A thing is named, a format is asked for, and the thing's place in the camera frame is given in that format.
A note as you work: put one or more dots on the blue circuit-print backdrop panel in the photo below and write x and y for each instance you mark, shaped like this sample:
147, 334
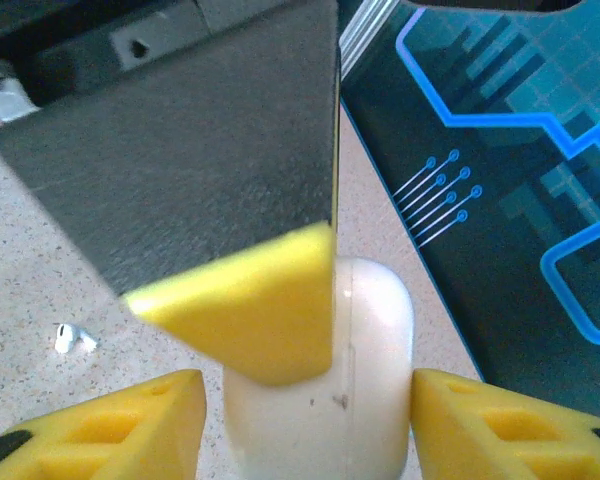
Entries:
505, 225

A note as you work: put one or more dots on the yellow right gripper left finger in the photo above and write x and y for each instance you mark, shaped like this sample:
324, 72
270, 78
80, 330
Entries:
180, 400

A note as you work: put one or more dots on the white earbud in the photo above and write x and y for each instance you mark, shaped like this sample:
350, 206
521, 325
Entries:
65, 340

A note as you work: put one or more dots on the pink earbud charging case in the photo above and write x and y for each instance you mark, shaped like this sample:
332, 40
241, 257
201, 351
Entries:
370, 350

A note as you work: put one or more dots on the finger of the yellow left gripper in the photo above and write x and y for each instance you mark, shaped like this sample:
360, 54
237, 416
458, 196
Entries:
205, 175

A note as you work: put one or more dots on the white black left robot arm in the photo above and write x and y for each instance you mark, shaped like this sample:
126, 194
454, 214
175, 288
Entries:
5, 102

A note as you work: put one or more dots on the aluminium frame post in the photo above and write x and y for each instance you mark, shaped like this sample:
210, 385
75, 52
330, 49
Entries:
360, 35

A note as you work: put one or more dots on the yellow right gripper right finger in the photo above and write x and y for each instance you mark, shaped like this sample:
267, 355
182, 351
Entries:
440, 415

